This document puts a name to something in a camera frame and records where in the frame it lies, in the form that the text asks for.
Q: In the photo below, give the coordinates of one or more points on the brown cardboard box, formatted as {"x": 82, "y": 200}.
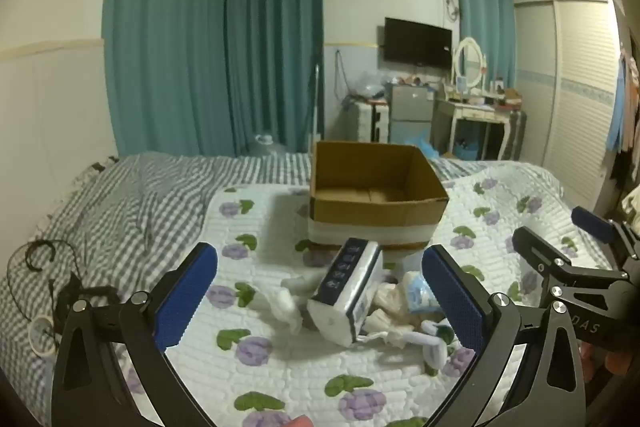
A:
{"x": 375, "y": 212}

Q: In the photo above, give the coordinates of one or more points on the teal curtain panel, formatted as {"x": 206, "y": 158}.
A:
{"x": 275, "y": 47}

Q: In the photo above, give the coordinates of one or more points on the brown box on table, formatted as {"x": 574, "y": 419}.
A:
{"x": 512, "y": 98}

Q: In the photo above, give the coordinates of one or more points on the small photo frame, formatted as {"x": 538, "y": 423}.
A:
{"x": 460, "y": 83}

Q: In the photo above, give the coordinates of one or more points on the blue bubble wrap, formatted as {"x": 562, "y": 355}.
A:
{"x": 420, "y": 146}

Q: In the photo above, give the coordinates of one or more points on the blue plastic basket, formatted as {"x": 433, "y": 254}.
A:
{"x": 472, "y": 149}

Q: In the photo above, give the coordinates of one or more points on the small blue-print tissue packet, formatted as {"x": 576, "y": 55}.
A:
{"x": 417, "y": 292}

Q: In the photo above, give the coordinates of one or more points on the white suitcase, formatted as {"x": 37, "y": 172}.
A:
{"x": 367, "y": 119}

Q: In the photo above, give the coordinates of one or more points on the cream sock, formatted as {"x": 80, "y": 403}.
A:
{"x": 389, "y": 298}

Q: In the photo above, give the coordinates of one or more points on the grey small fridge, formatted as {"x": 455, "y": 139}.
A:
{"x": 411, "y": 109}

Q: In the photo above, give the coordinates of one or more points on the white round case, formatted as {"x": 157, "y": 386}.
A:
{"x": 42, "y": 336}

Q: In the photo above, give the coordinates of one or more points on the white dressing table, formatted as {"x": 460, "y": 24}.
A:
{"x": 475, "y": 111}

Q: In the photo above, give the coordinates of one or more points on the white floral quilt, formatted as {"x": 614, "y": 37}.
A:
{"x": 260, "y": 227}

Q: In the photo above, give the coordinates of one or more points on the wide teal curtain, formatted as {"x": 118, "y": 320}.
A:
{"x": 165, "y": 32}

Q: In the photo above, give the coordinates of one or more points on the clear plastic bag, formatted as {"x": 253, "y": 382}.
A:
{"x": 367, "y": 84}

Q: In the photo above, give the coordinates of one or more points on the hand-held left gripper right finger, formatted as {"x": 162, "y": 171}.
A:
{"x": 450, "y": 297}

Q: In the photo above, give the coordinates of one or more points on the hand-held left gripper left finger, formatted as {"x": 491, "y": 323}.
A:
{"x": 186, "y": 297}

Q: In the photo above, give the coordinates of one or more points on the white tissue pack blue band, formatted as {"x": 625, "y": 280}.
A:
{"x": 345, "y": 302}

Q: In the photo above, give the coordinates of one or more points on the narrow teal curtain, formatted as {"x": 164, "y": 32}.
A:
{"x": 482, "y": 17}

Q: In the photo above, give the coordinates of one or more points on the person's right hand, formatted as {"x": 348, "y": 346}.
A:
{"x": 617, "y": 361}

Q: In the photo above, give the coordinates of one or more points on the dark striped suitcase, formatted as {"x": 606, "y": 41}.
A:
{"x": 515, "y": 134}

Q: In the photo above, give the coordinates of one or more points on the grey checked bed sheet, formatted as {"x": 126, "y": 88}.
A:
{"x": 125, "y": 207}

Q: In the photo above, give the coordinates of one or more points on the white slatted wardrobe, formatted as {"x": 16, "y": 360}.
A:
{"x": 575, "y": 97}

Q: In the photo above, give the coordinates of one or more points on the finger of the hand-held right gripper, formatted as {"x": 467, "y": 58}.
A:
{"x": 592, "y": 217}
{"x": 542, "y": 254}

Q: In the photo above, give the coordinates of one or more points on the white flat mop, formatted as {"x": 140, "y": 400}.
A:
{"x": 316, "y": 102}

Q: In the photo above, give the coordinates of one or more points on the hanging clothes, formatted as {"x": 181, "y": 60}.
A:
{"x": 627, "y": 102}

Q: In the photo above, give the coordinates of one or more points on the black wall television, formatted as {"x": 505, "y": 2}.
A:
{"x": 417, "y": 43}

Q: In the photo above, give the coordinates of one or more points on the white oval mirror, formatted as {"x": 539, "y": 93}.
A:
{"x": 469, "y": 59}

